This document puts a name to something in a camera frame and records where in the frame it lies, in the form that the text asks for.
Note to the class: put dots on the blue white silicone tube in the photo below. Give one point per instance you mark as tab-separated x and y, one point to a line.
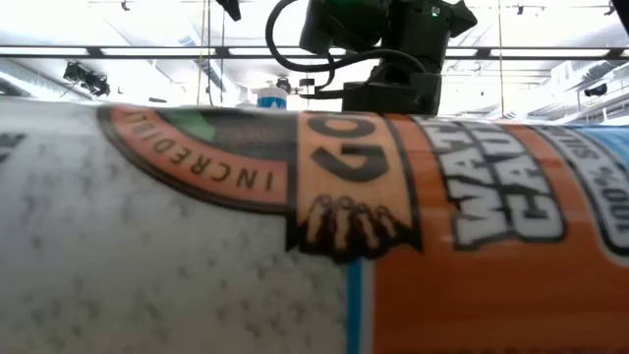
271	100

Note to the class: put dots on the orange white sealant tube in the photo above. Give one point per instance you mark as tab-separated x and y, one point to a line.
196	246

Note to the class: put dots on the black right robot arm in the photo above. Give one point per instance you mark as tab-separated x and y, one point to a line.
422	34

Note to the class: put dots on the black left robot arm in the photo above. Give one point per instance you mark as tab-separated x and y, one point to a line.
230	7

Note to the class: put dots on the black ceiling spotlight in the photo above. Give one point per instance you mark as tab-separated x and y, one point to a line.
595	90
88	81

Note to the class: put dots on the black overhead frame bar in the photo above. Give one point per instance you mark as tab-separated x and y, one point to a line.
147	57

